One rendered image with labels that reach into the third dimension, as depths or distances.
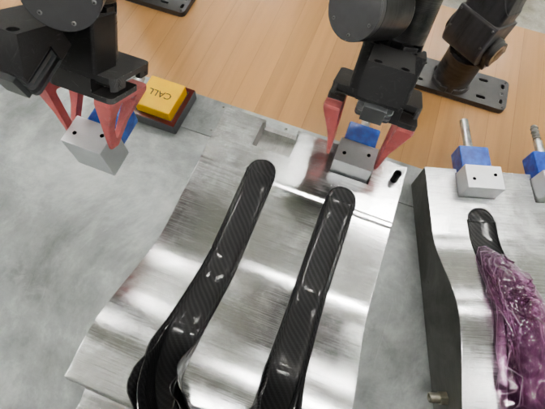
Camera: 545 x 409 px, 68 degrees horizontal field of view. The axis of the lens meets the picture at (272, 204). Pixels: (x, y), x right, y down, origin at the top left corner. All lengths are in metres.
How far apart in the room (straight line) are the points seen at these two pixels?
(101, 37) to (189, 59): 0.37
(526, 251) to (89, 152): 0.55
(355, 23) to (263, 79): 0.36
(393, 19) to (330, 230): 0.24
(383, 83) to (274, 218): 0.21
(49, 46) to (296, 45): 0.50
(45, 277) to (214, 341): 0.29
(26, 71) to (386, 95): 0.30
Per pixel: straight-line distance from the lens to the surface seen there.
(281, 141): 0.58
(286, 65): 0.76
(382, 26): 0.40
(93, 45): 0.42
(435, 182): 0.61
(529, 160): 0.70
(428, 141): 0.72
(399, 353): 0.58
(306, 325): 0.46
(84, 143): 0.50
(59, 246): 0.63
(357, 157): 0.52
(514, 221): 0.64
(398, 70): 0.39
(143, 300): 0.45
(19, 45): 0.37
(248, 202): 0.51
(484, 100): 0.81
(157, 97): 0.67
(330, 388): 0.43
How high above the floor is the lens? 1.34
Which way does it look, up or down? 65 degrees down
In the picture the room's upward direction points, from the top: 6 degrees clockwise
